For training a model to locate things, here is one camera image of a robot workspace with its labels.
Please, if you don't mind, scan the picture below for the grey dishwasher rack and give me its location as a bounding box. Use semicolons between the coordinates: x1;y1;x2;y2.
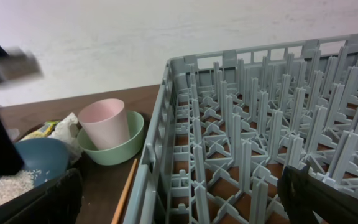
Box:
124;34;358;223

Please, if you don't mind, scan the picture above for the dark blue plate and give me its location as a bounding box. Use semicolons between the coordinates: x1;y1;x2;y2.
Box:
0;138;70;188

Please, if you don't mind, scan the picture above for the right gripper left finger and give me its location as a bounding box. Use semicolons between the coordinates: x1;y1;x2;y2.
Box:
0;169;83;224

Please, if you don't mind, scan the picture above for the pile of white rice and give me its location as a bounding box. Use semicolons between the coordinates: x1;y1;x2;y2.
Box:
0;170;34;205

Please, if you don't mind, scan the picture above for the pink cup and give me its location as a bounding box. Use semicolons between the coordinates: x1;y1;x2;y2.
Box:
78;98;130;150

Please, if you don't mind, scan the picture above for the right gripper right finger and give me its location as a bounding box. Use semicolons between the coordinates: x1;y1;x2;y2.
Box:
277;166;358;223

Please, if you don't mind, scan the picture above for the wooden chopstick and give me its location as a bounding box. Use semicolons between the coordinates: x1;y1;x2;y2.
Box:
111;159;138;224

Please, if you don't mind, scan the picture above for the yellow snack wrapper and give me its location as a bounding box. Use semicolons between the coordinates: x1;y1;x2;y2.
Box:
20;121;59;141

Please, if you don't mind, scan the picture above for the dark brown serving tray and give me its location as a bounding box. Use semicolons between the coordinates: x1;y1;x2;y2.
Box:
11;123;150;224

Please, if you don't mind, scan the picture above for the green bowl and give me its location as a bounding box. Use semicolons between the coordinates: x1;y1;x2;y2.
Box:
76;110;145;166

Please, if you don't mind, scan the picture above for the white napkin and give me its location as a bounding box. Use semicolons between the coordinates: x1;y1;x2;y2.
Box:
49;113;83;164

